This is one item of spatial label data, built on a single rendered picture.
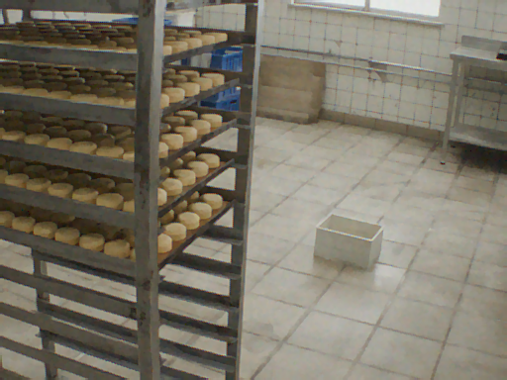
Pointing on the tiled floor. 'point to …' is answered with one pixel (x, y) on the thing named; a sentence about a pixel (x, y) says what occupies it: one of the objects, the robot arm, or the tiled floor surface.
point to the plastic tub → (348, 240)
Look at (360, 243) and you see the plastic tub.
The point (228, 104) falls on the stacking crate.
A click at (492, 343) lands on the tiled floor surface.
